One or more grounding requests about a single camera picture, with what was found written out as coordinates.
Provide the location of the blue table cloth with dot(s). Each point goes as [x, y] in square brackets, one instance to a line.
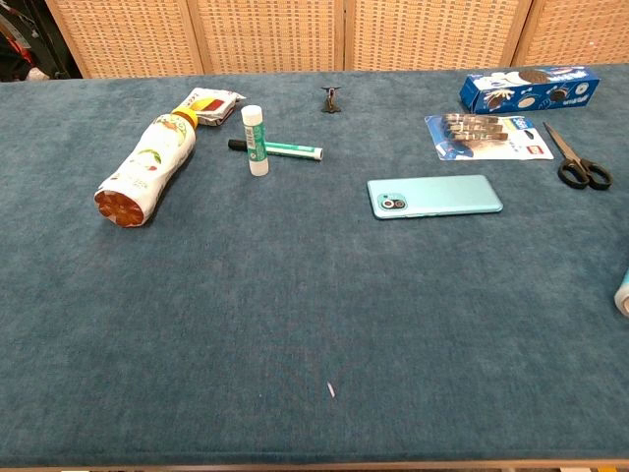
[295, 295]

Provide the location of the green white marker pen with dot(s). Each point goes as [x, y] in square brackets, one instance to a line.
[295, 150]

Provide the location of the white green glue stick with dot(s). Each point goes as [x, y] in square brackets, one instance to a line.
[256, 142]

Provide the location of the teal smartphone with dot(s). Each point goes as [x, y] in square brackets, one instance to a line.
[437, 196]

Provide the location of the small dark metal clip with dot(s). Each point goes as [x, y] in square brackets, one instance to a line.
[330, 100]

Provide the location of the small white paper scrap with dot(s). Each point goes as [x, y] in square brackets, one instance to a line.
[331, 389]

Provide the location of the white red snack packet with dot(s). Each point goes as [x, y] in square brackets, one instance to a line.
[211, 104]

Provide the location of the tea bottle with yellow cap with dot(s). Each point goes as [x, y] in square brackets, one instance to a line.
[142, 167]

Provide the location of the woven rattan folding screen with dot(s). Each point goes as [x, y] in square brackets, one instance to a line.
[314, 34]

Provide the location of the blue cookie box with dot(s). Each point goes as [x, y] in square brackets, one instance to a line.
[531, 91]

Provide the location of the white light-blue roll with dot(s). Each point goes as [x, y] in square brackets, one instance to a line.
[623, 295]

